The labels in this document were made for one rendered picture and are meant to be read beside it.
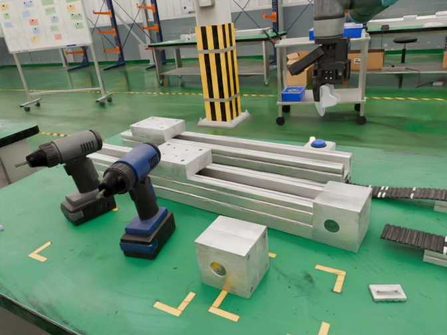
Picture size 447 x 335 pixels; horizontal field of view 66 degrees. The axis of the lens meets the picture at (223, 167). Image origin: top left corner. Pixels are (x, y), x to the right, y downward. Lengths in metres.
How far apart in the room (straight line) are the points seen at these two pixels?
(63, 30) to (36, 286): 5.64
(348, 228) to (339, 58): 0.46
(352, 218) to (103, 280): 0.50
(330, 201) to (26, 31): 6.22
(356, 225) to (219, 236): 0.26
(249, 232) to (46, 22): 5.97
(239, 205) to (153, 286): 0.26
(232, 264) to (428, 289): 0.33
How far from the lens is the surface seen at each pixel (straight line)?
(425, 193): 0.91
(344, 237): 0.73
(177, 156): 0.90
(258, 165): 0.96
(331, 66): 0.96
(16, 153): 2.16
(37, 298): 0.78
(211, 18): 4.10
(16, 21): 6.70
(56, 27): 6.32
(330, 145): 1.07
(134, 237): 0.75
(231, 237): 0.61
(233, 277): 0.62
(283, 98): 3.86
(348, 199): 0.72
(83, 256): 0.83
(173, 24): 10.36
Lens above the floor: 1.24
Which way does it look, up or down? 25 degrees down
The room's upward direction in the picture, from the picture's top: 6 degrees counter-clockwise
